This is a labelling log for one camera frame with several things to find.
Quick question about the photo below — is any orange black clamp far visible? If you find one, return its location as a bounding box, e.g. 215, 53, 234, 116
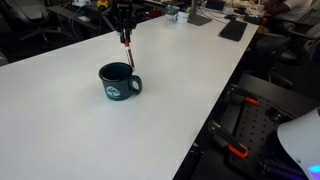
230, 86, 259, 105

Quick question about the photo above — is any dark teal enamel mug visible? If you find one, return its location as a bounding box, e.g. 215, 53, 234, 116
98, 62, 142, 101

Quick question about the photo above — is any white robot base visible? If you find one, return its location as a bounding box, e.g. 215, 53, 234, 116
277, 108, 320, 180

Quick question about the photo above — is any black keyboard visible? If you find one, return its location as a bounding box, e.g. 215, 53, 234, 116
219, 20, 247, 41

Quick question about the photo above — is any orange white marker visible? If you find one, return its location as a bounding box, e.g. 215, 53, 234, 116
125, 39, 135, 71

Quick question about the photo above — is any white coffee mug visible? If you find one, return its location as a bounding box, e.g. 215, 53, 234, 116
174, 12, 189, 24

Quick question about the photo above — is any grey monitor stand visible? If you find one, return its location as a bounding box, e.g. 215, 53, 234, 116
188, 0, 211, 26

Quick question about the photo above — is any orange black clamp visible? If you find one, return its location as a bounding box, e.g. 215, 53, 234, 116
230, 86, 259, 105
208, 121, 249, 159

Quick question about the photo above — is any seated person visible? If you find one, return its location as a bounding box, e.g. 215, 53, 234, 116
263, 0, 313, 21

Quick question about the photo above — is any black perforated mounting board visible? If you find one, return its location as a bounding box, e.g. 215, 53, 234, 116
191, 73, 320, 180

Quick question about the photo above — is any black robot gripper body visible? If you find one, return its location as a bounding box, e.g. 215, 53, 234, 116
111, 0, 137, 32

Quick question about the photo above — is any orange black clamp near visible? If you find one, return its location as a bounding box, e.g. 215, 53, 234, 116
208, 121, 249, 159

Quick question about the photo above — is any black office chair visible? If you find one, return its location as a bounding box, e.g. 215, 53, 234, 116
3, 0, 62, 42

